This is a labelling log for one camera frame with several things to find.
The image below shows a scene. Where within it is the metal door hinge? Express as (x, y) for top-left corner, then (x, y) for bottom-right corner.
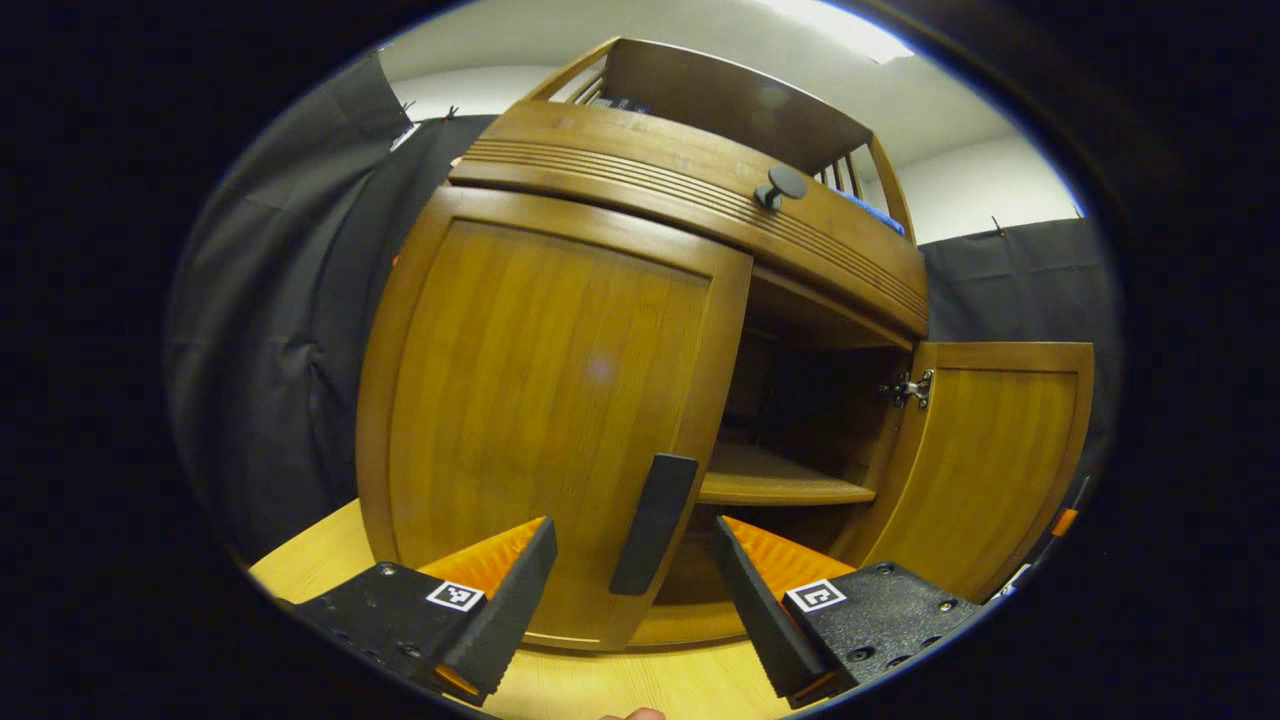
(878, 369), (935, 410)

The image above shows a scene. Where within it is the wooden double-door shoe cabinet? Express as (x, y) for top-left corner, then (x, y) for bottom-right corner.
(355, 37), (1096, 651)

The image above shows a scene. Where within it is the wooden cabinet door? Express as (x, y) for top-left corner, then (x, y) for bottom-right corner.
(830, 341), (1096, 604)
(356, 185), (753, 651)

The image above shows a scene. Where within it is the blue towel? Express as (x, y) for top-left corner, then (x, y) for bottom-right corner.
(835, 188), (906, 237)

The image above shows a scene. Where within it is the black backdrop cloth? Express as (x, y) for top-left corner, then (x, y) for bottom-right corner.
(165, 55), (1121, 561)

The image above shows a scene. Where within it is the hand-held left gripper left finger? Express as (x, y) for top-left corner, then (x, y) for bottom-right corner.
(290, 516), (559, 706)

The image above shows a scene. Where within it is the black left door handle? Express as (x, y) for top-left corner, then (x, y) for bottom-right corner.
(610, 453), (699, 597)

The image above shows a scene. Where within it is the large ceiling light panel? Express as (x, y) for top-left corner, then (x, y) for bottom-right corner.
(770, 0), (916, 66)

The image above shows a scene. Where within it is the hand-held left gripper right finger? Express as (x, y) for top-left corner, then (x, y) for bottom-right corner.
(712, 516), (986, 709)

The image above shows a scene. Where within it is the wooden inner shelf board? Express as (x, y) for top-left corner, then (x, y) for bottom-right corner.
(697, 440), (878, 507)

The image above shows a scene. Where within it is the wooden cabinet drawer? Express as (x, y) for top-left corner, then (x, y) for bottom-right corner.
(448, 100), (931, 339)

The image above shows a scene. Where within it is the round black drawer knob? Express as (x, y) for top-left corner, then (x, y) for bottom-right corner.
(753, 165), (808, 212)

